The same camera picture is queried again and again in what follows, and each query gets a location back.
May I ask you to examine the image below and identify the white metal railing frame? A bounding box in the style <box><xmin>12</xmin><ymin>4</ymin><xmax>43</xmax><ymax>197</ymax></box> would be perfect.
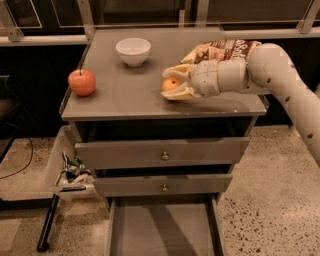
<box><xmin>0</xmin><ymin>0</ymin><xmax>320</xmax><ymax>45</ymax></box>

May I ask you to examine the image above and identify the grey bottom drawer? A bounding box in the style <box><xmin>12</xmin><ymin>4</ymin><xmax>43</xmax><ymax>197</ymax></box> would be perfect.
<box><xmin>106</xmin><ymin>194</ymin><xmax>227</xmax><ymax>256</ymax></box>

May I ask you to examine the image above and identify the grey top drawer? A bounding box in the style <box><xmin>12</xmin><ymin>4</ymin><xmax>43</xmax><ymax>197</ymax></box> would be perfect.
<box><xmin>75</xmin><ymin>137</ymin><xmax>249</xmax><ymax>169</ymax></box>

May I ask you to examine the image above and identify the white ceramic bowl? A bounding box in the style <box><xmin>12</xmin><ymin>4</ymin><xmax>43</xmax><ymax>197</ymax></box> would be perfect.
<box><xmin>116</xmin><ymin>38</ymin><xmax>151</xmax><ymax>67</ymax></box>

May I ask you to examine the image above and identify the grey middle drawer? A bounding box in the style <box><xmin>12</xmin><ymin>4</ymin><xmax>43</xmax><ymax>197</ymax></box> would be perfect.
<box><xmin>94</xmin><ymin>174</ymin><xmax>232</xmax><ymax>197</ymax></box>

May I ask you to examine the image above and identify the grey drawer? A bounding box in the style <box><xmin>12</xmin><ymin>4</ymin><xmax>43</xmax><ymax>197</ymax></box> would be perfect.
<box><xmin>106</xmin><ymin>194</ymin><xmax>227</xmax><ymax>256</ymax></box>
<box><xmin>75</xmin><ymin>137</ymin><xmax>249</xmax><ymax>169</ymax></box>
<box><xmin>94</xmin><ymin>174</ymin><xmax>232</xmax><ymax>197</ymax></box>

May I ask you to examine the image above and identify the clear plastic trash bin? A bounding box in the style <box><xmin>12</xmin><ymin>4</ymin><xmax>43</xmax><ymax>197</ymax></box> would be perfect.
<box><xmin>45</xmin><ymin>126</ymin><xmax>97</xmax><ymax>201</ymax></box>

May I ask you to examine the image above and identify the small orange fruit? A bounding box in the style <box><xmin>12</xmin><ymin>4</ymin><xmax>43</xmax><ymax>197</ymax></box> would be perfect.
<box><xmin>161</xmin><ymin>77</ymin><xmax>182</xmax><ymax>92</ymax></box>

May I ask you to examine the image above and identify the red apple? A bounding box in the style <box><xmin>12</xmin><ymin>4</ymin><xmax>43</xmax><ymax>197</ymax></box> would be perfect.
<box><xmin>68</xmin><ymin>69</ymin><xmax>96</xmax><ymax>97</ymax></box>

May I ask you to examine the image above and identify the grey drawer cabinet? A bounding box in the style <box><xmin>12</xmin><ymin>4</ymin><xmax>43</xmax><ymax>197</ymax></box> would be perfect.
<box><xmin>59</xmin><ymin>27</ymin><xmax>270</xmax><ymax>208</ymax></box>

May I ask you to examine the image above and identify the black metal floor bar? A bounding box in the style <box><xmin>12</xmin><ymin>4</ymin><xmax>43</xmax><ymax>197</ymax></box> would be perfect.
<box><xmin>37</xmin><ymin>194</ymin><xmax>60</xmax><ymax>252</ymax></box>

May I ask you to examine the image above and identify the black cable on floor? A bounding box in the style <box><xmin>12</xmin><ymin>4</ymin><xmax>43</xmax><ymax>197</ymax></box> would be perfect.
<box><xmin>0</xmin><ymin>136</ymin><xmax>35</xmax><ymax>180</ymax></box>

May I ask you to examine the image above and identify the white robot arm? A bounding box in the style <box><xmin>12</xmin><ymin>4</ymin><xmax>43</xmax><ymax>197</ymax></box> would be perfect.
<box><xmin>161</xmin><ymin>43</ymin><xmax>320</xmax><ymax>165</ymax></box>

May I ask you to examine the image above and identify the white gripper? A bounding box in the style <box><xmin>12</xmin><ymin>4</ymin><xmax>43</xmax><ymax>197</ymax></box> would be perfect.
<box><xmin>161</xmin><ymin>60</ymin><xmax>221</xmax><ymax>101</ymax></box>

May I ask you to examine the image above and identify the brown chip bag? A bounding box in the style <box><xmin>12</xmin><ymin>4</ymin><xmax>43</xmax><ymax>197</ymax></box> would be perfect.
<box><xmin>180</xmin><ymin>39</ymin><xmax>263</xmax><ymax>65</ymax></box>

